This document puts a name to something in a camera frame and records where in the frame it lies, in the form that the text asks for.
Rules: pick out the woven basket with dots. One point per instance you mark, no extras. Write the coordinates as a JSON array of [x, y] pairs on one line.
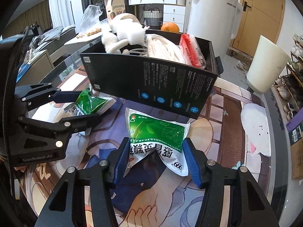
[[152, 17]]

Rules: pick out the grey jacket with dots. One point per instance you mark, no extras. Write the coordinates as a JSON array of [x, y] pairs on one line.
[[52, 33]]

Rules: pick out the bed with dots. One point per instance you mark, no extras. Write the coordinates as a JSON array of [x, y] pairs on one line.
[[68, 32]]

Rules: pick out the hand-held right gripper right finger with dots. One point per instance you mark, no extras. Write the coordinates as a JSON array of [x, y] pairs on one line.
[[193, 163]]

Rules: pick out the white side table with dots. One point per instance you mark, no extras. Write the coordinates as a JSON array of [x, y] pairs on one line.
[[80, 40]]

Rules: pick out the clear plastic snack bag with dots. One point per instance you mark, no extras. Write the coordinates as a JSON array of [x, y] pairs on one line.
[[91, 19]]

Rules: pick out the green medicine packet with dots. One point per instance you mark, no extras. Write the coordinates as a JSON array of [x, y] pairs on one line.
[[90, 101], [156, 127]]

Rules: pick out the bag of white shoelaces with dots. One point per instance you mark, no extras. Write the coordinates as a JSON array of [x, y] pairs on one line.
[[165, 47]]

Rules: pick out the white curtain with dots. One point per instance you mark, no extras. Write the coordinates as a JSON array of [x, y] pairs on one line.
[[61, 4]]

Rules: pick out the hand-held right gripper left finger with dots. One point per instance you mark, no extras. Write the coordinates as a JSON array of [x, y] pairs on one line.
[[120, 160]]

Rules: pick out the white electric kettle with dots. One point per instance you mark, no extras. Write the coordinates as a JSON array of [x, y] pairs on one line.
[[213, 14]]

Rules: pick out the printed desk mat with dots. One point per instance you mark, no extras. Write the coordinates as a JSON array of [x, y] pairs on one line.
[[227, 113]]

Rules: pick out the purple folder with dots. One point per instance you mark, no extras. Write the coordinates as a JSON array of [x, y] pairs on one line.
[[294, 124]]

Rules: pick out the brown cardboard box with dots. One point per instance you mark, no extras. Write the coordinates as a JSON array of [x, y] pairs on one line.
[[297, 160]]

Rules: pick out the white plush toy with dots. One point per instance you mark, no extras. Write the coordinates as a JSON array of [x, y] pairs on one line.
[[127, 30]]

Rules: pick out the orange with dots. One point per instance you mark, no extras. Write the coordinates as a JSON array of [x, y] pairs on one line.
[[170, 27]]

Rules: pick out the cream tumbler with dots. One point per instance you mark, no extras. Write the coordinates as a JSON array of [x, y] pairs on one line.
[[265, 68]]

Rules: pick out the black cardboard box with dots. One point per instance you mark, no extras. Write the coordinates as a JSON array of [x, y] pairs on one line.
[[146, 80]]

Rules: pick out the printed carton box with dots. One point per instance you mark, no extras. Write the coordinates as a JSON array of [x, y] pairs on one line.
[[116, 7]]

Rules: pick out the white nightstand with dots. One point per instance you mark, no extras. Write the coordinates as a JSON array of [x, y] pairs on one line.
[[40, 63]]

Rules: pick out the wooden door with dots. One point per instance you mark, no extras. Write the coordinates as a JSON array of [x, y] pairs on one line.
[[262, 16]]

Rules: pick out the white vanity desk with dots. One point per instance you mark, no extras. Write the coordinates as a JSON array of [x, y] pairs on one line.
[[174, 19]]

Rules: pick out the shoe rack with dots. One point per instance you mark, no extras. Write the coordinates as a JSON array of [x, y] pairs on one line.
[[288, 92]]

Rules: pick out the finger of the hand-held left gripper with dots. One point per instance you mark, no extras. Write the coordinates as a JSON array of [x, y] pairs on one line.
[[66, 97], [80, 121]]

